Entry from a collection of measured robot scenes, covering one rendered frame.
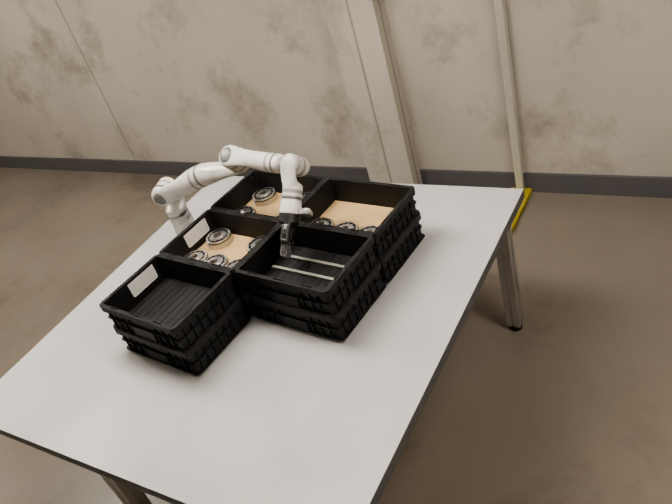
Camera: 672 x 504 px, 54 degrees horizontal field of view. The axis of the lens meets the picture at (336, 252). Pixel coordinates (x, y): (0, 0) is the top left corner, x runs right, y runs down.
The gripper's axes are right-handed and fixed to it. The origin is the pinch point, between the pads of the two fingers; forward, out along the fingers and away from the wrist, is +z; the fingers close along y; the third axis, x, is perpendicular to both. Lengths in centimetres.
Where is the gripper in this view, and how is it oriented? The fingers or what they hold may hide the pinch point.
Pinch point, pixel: (285, 255)
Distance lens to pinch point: 222.9
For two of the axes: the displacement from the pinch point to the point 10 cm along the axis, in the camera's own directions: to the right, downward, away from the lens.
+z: -1.0, 9.9, -0.7
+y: -0.8, -0.8, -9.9
